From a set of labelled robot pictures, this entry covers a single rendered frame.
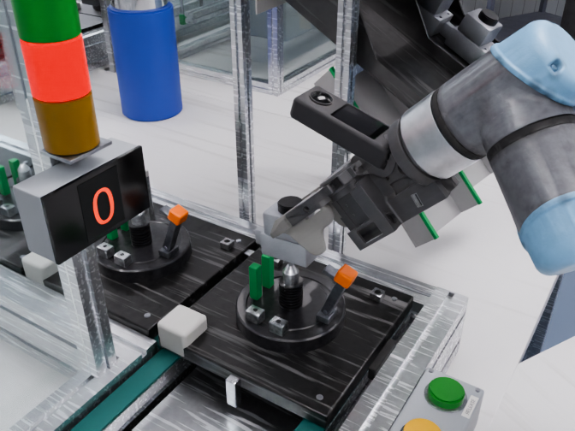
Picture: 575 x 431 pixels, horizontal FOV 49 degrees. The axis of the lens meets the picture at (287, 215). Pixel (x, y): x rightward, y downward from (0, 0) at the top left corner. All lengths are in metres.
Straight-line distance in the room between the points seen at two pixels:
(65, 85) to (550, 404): 0.71
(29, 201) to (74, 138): 0.07
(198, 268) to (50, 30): 0.46
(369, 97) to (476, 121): 0.46
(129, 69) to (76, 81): 1.05
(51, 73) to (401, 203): 0.34
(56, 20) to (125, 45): 1.05
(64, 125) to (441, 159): 0.33
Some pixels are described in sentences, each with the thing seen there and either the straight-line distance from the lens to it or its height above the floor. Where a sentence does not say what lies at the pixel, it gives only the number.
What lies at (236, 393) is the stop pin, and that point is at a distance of 0.77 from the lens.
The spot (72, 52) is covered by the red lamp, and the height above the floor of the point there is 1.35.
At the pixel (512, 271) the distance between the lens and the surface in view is 1.15.
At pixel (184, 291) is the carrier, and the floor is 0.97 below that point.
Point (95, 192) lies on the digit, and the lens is 0.61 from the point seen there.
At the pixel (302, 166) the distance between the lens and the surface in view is 1.41.
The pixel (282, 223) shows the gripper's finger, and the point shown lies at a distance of 0.69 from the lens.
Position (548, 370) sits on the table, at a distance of 0.98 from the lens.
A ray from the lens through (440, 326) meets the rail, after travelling 0.85.
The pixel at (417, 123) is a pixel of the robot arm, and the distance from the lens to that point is 0.58.
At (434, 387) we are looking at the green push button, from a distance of 0.76.
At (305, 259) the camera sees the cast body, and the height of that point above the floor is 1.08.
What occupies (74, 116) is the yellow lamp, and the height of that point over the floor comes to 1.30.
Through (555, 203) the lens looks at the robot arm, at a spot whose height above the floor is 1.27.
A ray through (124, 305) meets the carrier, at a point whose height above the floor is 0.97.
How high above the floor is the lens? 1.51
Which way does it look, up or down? 32 degrees down
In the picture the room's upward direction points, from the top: straight up
